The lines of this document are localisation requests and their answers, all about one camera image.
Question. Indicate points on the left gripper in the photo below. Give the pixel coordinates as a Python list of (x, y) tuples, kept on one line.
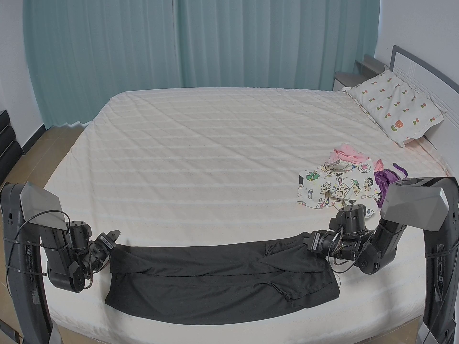
[(104, 245)]

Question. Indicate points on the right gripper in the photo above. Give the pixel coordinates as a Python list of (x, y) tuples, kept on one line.
[(315, 243)]

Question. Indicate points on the black T-shirt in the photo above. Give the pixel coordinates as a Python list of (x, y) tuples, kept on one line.
[(222, 292)]

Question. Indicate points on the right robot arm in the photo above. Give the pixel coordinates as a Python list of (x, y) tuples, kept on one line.
[(385, 238)]

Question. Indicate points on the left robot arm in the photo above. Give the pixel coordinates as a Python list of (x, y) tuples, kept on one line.
[(55, 249)]

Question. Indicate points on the bed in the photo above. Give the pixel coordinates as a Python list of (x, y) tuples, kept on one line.
[(215, 156)]

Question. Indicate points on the white printed pyjama top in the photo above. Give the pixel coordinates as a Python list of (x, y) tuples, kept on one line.
[(333, 188)]

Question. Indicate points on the purple garment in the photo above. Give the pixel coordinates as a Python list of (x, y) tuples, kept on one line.
[(383, 185)]

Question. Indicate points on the pink garment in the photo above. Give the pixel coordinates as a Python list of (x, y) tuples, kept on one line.
[(349, 154)]

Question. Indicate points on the black chest of drawers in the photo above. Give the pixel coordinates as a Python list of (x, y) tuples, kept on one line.
[(9, 145)]

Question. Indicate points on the white printed pillow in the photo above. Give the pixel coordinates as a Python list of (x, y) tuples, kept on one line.
[(398, 106)]

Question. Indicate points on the grey white bedside table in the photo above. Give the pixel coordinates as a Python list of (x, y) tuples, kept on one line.
[(348, 79)]

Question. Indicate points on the blue-green curtain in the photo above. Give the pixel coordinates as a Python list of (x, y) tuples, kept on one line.
[(100, 48), (276, 30)]

